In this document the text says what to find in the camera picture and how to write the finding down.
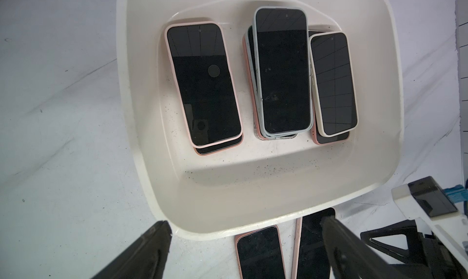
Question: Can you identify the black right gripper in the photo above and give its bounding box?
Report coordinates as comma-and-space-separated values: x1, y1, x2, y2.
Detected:
360, 220, 468, 279

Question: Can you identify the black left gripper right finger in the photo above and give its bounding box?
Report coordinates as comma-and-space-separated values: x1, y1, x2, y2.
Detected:
321, 216, 406, 279

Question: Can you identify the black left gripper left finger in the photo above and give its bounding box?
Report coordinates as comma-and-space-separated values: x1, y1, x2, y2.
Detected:
94, 220, 172, 279

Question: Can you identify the white plastic storage box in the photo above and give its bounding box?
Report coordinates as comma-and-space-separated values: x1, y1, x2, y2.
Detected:
116, 0, 405, 241

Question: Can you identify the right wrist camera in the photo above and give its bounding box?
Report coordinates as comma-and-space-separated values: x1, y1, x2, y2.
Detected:
391, 176, 468, 269

